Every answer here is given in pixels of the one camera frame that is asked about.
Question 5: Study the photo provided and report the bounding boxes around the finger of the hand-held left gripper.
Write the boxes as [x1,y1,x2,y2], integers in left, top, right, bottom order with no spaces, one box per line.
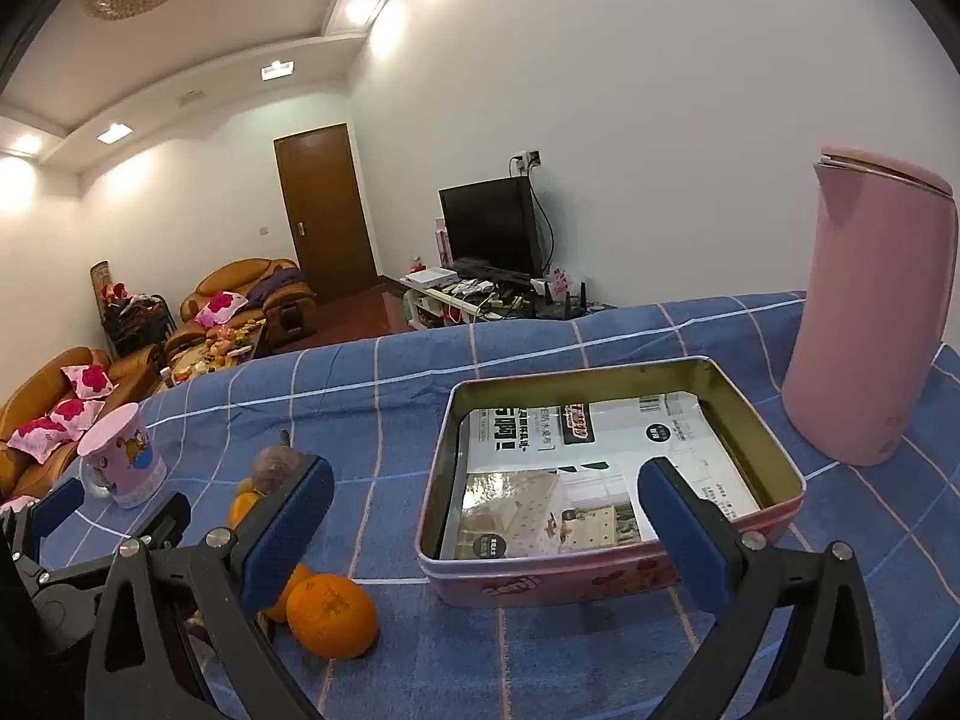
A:
[112,493,193,556]
[0,475,86,569]

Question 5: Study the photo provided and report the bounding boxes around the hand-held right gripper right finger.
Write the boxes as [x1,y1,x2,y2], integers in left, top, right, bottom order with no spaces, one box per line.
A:
[636,456,878,720]

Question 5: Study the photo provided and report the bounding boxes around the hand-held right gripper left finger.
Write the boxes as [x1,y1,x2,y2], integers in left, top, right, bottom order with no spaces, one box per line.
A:
[84,456,336,720]

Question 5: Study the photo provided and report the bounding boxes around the large orange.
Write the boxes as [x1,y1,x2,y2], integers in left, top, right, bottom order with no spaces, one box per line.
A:
[286,574,378,659]
[262,562,313,623]

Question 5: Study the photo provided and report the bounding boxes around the purple passion fruit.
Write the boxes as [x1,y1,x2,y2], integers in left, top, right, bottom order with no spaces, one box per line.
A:
[251,429,305,497]

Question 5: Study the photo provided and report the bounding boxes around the pink tin box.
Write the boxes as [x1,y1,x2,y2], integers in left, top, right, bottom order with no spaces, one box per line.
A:
[418,355,807,610]

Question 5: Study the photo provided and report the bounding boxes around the pink floral cushion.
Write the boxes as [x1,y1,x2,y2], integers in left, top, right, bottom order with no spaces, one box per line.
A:
[49,397,106,432]
[61,364,114,398]
[9,418,76,460]
[196,291,248,328]

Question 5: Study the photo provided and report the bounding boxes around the pink cartoon mug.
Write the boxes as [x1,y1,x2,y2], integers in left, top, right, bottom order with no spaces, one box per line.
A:
[77,403,167,509]

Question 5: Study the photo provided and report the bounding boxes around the brown leather sofa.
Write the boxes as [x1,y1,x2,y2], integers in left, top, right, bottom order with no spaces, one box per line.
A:
[0,347,163,500]

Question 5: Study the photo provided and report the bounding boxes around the printed paper liner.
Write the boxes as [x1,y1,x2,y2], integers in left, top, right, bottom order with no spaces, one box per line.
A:
[441,390,762,562]

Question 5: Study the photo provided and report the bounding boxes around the blue checked tablecloth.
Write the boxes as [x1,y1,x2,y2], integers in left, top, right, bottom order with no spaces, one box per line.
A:
[34,291,960,720]

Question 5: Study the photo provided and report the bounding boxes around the cluttered coffee table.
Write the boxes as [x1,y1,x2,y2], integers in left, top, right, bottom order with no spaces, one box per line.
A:
[163,319,271,388]

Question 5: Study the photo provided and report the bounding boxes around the black storage rack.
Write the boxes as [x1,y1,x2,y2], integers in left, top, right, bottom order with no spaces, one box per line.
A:
[101,281,178,358]

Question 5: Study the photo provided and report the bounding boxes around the brown leather armchair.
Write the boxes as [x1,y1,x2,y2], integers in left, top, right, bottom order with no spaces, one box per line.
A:
[180,259,316,352]

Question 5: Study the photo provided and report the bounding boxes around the white television stand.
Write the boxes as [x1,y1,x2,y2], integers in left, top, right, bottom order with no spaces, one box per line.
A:
[401,277,542,332]

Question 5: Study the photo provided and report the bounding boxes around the pink electric kettle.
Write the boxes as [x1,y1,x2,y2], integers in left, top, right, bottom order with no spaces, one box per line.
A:
[782,146,960,467]

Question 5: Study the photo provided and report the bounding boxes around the brown wooden door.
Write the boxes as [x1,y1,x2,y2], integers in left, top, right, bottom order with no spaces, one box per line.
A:
[274,124,378,305]

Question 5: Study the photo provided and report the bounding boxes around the black television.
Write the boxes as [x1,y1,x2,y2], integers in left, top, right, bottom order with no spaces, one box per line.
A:
[439,178,542,280]

